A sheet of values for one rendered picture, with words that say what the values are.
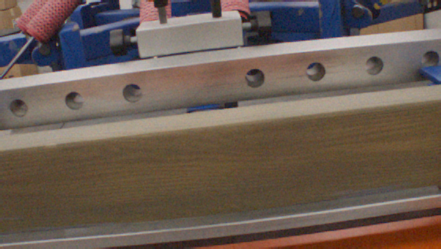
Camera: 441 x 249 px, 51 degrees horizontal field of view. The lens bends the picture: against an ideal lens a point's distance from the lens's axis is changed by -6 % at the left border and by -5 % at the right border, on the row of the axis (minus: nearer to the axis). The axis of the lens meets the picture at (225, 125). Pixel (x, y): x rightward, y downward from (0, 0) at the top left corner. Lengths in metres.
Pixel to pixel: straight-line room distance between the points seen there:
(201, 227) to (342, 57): 0.29
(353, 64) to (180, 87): 0.19
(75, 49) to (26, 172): 0.65
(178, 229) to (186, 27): 0.31
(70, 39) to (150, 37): 0.40
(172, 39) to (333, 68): 0.19
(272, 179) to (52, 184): 0.15
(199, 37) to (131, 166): 0.29
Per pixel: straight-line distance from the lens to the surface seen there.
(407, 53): 0.57
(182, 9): 1.06
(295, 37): 1.29
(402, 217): 0.37
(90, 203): 0.33
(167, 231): 0.32
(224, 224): 0.32
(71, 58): 0.97
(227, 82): 0.54
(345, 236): 0.37
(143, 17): 0.76
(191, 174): 0.31
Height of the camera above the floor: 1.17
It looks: 22 degrees down
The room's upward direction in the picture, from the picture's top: 7 degrees counter-clockwise
